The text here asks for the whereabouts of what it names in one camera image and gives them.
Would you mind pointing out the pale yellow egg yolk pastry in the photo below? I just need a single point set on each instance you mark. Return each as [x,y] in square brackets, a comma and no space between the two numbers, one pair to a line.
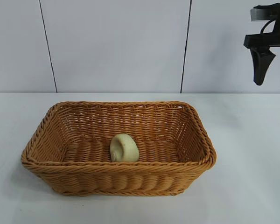
[124,149]

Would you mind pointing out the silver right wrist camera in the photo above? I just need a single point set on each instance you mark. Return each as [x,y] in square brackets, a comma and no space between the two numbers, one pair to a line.
[259,12]

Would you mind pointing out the woven orange wicker basket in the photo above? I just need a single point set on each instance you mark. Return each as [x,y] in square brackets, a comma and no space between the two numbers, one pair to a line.
[119,177]

